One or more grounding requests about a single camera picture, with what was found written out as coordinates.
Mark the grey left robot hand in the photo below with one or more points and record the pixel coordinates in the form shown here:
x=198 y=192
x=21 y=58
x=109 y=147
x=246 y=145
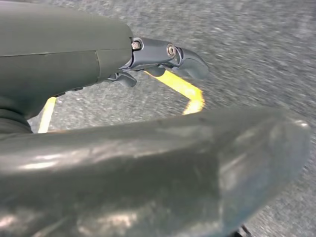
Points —
x=62 y=49

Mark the yellow floor tape square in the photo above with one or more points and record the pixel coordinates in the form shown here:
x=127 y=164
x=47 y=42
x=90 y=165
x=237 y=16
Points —
x=187 y=91

